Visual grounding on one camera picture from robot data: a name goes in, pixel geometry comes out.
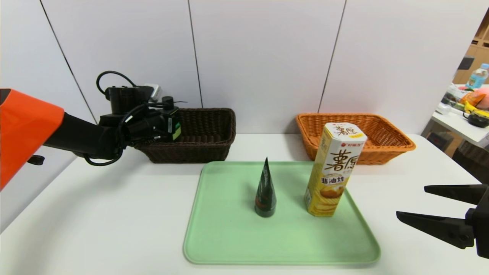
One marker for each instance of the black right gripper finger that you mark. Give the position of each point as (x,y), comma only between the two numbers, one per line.
(462,193)
(439,228)

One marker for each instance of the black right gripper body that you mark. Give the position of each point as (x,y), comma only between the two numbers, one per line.
(482,225)

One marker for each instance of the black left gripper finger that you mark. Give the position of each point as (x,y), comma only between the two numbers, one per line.
(175,113)

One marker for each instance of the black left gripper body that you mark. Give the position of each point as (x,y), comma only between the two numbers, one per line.
(174,124)

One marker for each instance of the dark green rectangular bottle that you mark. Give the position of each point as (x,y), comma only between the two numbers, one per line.
(168,103)

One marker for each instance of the dark green cone tube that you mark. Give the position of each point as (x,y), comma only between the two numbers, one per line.
(265,198)

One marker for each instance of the yellow potato chips box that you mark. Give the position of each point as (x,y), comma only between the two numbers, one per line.
(332,172)

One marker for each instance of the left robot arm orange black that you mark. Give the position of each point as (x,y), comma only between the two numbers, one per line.
(30,126)

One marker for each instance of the dark brown wicker basket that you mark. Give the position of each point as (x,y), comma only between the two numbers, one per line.
(210,141)

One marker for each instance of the orange wicker basket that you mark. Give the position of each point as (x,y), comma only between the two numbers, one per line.
(382,149)

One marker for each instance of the dark chair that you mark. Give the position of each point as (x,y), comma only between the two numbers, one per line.
(471,160)

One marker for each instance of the white side table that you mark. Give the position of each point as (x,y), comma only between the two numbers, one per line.
(454,124)

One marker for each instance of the black round object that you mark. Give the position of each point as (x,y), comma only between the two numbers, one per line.
(477,121)

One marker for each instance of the yellow item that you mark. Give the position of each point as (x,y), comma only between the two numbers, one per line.
(471,108)

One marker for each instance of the clear plastic bag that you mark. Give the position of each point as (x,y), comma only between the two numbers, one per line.
(445,109)

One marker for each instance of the orange snack bag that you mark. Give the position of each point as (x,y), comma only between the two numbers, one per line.
(473,99)

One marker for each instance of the pink soft item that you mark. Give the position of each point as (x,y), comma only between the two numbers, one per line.
(484,91)

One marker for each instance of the clear water bottle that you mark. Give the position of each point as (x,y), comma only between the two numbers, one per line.
(477,78)

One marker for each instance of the light green plastic tray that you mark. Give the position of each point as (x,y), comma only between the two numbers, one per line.
(229,229)

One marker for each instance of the wooden cabinet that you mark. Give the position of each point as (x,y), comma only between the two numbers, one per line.
(482,53)

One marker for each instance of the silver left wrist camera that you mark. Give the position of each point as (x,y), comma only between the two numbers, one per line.
(156,91)

